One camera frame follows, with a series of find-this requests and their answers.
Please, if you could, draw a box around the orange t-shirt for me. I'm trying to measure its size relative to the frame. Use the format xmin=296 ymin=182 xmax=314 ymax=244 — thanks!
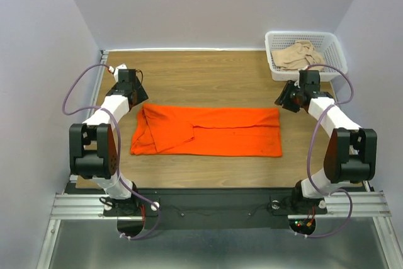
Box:
xmin=130 ymin=104 xmax=283 ymax=157

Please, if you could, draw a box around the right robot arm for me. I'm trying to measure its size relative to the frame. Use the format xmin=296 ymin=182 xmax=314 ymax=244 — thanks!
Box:
xmin=275 ymin=68 xmax=377 ymax=212

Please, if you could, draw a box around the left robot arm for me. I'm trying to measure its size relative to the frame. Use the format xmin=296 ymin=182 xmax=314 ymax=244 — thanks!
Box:
xmin=69 ymin=64 xmax=148 ymax=215

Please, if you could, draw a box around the beige t-shirt in basket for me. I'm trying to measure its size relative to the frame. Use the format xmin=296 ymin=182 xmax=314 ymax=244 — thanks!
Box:
xmin=271 ymin=40 xmax=326 ymax=71

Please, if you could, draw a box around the white plastic laundry basket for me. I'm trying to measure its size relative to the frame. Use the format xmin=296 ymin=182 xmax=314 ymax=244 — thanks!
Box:
xmin=265 ymin=31 xmax=348 ymax=81

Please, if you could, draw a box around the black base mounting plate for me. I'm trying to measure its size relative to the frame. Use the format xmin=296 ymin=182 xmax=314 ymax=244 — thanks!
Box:
xmin=103 ymin=186 xmax=328 ymax=231

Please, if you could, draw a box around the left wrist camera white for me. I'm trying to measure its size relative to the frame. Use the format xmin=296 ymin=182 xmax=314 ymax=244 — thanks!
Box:
xmin=107 ymin=64 xmax=127 ymax=83

